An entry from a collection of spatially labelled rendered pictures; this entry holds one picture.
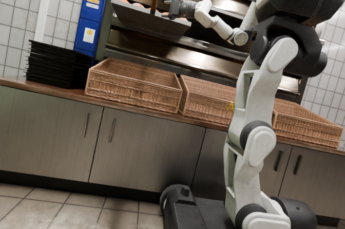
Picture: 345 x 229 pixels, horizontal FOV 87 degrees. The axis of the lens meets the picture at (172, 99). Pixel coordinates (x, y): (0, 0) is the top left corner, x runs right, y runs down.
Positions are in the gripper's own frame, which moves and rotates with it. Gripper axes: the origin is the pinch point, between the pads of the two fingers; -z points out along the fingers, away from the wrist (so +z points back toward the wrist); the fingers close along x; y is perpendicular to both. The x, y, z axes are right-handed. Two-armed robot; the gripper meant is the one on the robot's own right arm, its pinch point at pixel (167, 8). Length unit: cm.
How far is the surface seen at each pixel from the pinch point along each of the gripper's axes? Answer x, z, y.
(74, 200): -119, -14, 29
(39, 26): -24, -98, 17
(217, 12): 19, 18, -44
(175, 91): -48, 17, -2
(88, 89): -58, -23, 26
